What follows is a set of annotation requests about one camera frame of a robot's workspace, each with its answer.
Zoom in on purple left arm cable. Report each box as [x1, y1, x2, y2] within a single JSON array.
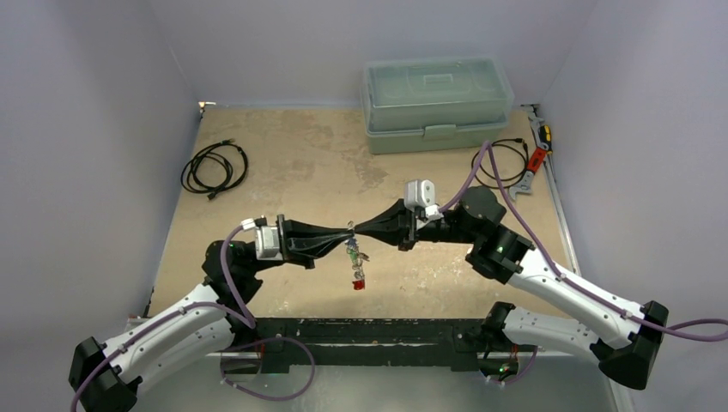
[[70, 224, 317, 412]]

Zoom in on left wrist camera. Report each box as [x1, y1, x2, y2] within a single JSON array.
[[240, 215, 282, 261]]

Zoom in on green plastic toolbox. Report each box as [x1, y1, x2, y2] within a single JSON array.
[[361, 57, 514, 155]]

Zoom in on red handled adjustable wrench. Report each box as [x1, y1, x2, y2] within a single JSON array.
[[508, 147, 549, 201]]

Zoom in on black coiled cable left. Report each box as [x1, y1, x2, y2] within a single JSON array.
[[180, 139, 250, 201]]

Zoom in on black coiled cable right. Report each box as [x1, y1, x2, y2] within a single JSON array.
[[470, 137, 531, 191]]

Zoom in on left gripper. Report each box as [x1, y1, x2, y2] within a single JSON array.
[[246, 214, 354, 275]]

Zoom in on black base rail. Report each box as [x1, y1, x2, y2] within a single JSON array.
[[221, 318, 534, 376]]

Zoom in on yellow black tool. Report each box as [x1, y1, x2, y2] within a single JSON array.
[[525, 106, 553, 155]]

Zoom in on black coiled cable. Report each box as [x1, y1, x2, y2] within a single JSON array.
[[470, 137, 531, 191], [180, 139, 250, 201]]

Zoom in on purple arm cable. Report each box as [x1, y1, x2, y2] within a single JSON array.
[[70, 224, 317, 412], [439, 141, 728, 388]]

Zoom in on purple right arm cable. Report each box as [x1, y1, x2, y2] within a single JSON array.
[[439, 141, 728, 388]]

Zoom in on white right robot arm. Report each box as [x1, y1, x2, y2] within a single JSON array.
[[277, 179, 669, 390]]

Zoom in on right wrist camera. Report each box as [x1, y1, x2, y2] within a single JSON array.
[[403, 179, 443, 224]]

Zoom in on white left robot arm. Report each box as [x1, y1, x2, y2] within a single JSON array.
[[69, 216, 355, 411]]

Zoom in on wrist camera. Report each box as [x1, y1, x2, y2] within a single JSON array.
[[403, 179, 443, 224], [240, 215, 282, 261]]

